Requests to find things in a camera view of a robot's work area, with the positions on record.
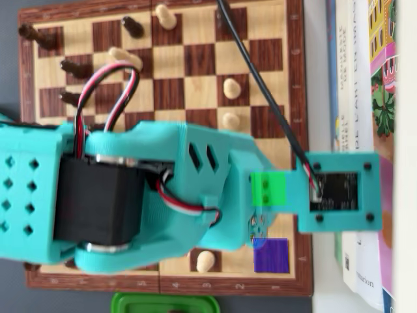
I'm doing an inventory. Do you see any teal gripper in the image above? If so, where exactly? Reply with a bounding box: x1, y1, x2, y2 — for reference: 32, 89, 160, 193
208, 139, 278, 252

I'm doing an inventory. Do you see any light wooden chess pawn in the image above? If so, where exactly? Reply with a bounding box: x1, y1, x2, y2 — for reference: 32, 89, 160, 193
155, 3, 177, 30
223, 78, 241, 100
196, 250, 216, 273
222, 112, 241, 131

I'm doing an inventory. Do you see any wooden chess board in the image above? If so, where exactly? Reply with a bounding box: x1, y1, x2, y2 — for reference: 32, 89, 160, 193
18, 0, 313, 297

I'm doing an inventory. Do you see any light wooden chess bishop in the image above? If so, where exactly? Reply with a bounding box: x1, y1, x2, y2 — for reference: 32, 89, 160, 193
108, 47, 143, 71

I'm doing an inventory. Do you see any green plastic container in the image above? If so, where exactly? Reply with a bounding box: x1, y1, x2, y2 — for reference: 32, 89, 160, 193
110, 291, 221, 313

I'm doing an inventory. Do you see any thin blue comic book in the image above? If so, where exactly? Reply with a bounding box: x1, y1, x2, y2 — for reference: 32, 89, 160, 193
325, 0, 343, 261

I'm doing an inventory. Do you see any white art history book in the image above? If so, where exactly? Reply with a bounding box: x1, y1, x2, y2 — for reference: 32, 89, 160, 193
353, 0, 385, 310

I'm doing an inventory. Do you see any white Gabrielle Chanel book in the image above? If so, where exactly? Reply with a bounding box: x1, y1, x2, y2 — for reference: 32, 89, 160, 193
335, 0, 358, 291

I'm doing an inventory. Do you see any red white black servo wire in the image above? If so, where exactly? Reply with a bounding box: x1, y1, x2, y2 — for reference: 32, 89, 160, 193
148, 168, 223, 228
73, 62, 141, 160

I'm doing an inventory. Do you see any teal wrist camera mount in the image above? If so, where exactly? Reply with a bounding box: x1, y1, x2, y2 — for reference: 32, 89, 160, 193
250, 151, 382, 233

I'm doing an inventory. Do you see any black camera cable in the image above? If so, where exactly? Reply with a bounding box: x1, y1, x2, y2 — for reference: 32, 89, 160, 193
216, 0, 322, 196

